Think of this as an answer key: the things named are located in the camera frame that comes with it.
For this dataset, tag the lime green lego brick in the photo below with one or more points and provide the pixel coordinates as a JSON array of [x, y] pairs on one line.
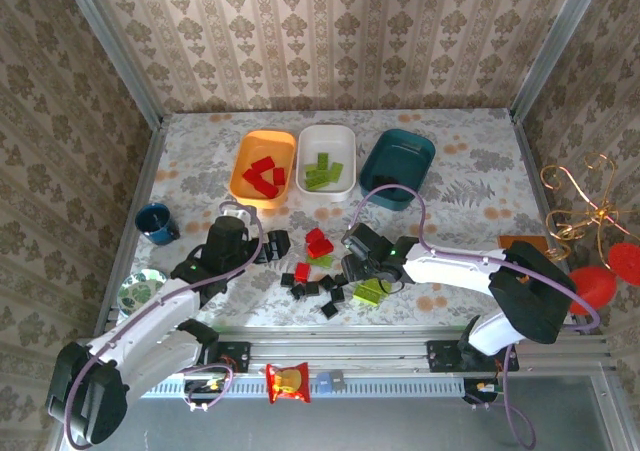
[[371, 286], [314, 171], [316, 184], [336, 171], [369, 297], [322, 160]]

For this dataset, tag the black lego brick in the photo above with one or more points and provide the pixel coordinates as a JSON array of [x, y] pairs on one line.
[[312, 288], [298, 291], [329, 310], [287, 279], [327, 282], [336, 295], [340, 279]]

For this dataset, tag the red lego brick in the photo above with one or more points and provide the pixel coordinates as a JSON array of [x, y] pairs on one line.
[[249, 175], [315, 235], [263, 163], [279, 176], [302, 271], [320, 248], [264, 187]]

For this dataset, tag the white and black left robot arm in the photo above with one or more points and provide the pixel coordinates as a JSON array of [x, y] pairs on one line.
[[150, 316]]

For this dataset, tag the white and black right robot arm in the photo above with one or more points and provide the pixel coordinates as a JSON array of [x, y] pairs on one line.
[[450, 266]]

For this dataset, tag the lime green lego plate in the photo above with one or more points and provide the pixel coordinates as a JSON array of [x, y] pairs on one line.
[[320, 261]]

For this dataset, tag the orange plastic container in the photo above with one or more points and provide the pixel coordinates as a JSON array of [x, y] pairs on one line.
[[250, 198]]

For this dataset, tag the dark blue mug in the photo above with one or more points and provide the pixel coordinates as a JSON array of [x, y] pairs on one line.
[[155, 223]]

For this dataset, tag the leaf patterned round plate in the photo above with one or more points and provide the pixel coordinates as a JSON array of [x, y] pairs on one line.
[[140, 291]]

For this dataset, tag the teal plastic container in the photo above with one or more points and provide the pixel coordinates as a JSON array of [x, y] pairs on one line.
[[400, 151]]

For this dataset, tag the white floral tablecloth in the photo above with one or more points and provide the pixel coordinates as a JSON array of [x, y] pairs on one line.
[[450, 171]]

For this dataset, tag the white plastic container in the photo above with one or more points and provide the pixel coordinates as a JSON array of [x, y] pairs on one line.
[[325, 138]]

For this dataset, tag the small dark grey block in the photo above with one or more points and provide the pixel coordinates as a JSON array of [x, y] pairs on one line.
[[337, 380]]

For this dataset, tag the small blue block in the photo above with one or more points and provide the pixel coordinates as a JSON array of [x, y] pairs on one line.
[[324, 382]]

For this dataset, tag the red snack bag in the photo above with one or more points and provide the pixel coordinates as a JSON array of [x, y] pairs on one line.
[[287, 383]]

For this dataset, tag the red textured ball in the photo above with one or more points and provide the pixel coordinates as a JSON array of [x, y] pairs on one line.
[[625, 263]]

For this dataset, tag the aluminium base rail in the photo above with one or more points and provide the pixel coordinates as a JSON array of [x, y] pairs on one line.
[[340, 351]]

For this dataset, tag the aluminium frame post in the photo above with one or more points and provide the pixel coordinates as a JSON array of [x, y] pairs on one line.
[[555, 46], [115, 51]]

